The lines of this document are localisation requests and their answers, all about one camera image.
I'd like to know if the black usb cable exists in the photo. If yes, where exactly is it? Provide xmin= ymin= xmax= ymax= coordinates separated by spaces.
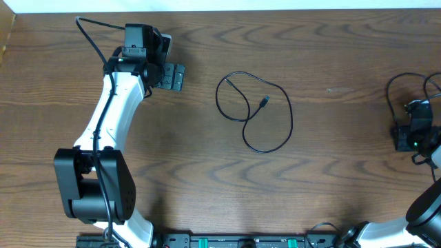
xmin=384 ymin=72 xmax=441 ymax=130
xmin=215 ymin=70 xmax=294 ymax=154

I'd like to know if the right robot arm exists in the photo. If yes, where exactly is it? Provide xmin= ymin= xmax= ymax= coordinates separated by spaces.
xmin=336 ymin=127 xmax=440 ymax=248

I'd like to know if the black left camera cable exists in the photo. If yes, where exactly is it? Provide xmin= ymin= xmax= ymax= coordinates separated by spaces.
xmin=74 ymin=15 xmax=127 ymax=248

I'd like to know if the thin black base wire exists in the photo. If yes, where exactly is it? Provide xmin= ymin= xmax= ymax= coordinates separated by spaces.
xmin=305 ymin=222 xmax=340 ymax=248

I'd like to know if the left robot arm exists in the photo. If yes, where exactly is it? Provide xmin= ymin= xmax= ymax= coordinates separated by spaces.
xmin=54 ymin=23 xmax=185 ymax=247

